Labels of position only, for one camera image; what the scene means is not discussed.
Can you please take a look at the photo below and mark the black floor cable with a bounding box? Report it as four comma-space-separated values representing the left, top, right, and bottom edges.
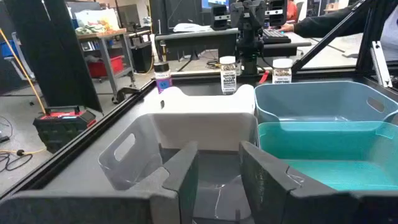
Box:
0, 148, 34, 173

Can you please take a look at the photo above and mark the black diagonal frame strut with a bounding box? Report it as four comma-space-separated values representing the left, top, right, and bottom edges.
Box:
291, 0, 374, 75

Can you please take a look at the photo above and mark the black frame post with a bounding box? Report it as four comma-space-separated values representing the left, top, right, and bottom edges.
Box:
356, 0, 398, 82

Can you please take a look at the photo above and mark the red storage crate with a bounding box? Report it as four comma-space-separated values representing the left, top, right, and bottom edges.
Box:
88, 55, 125, 78

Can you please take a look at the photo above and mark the person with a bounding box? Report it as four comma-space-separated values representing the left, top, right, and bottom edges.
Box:
285, 0, 299, 22
278, 4, 398, 63

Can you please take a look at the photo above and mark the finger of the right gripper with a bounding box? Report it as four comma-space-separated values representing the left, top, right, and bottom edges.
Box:
230, 1, 248, 28
251, 1, 267, 28

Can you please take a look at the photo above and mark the black table clamp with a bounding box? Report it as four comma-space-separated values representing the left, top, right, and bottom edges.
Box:
111, 86, 141, 105

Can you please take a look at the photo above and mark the yellow hanging power cord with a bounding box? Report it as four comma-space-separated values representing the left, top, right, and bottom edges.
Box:
0, 27, 48, 115

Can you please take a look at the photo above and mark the clear plastic bin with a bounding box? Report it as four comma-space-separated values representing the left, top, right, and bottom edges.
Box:
98, 112, 259, 224

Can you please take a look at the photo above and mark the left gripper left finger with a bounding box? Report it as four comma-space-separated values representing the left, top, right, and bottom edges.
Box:
0, 140, 200, 224

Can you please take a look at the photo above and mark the person's hand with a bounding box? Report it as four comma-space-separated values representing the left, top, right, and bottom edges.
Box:
277, 22, 295, 34

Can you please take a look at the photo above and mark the clear plastic bag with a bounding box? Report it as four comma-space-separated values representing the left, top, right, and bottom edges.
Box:
173, 22, 213, 34

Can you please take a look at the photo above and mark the purple label spice jar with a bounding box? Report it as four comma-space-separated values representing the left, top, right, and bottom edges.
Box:
153, 61, 174, 95

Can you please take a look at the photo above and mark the black aluminium table frame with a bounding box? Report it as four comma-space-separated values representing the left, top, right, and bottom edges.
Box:
0, 67, 398, 202

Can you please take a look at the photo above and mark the small red tag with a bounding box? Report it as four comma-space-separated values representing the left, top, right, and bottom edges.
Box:
259, 70, 271, 85

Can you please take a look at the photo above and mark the teal translucent plastic bin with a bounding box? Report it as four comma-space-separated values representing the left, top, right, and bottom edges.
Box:
257, 120, 398, 192

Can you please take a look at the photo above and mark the black backlit keyboard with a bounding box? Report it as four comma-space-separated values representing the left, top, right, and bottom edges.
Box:
262, 28, 292, 45

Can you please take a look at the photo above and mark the pile of soft bags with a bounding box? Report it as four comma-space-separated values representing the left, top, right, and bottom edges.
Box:
74, 8, 121, 35

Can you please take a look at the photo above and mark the silver metal bracket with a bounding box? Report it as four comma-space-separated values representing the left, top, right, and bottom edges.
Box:
369, 40, 394, 88

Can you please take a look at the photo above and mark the blue screen monitor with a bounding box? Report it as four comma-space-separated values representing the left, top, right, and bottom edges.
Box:
201, 0, 231, 10

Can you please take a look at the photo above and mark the black table mat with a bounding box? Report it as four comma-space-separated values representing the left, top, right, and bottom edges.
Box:
40, 76, 398, 192

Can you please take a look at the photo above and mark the blue-grey plastic bin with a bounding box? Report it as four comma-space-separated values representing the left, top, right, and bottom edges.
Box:
254, 80, 398, 125

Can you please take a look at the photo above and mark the white plastic bin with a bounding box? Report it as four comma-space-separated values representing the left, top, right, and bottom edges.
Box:
143, 83, 257, 152

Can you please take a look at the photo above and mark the black computer case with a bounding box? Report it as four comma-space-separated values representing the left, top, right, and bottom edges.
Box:
130, 41, 154, 74

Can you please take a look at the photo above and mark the black panel divider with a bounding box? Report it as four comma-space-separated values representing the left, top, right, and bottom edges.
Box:
2, 0, 104, 113

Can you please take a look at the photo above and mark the white lid seasoning jar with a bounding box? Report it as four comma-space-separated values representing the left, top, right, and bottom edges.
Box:
272, 58, 294, 85
219, 55, 238, 96

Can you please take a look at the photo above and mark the wooden top cart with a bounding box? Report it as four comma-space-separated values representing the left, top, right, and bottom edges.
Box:
76, 27, 137, 105

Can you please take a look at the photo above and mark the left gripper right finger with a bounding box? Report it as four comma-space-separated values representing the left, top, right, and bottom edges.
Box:
238, 140, 398, 224

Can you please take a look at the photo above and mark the red black power station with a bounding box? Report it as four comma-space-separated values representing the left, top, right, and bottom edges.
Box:
32, 105, 98, 154

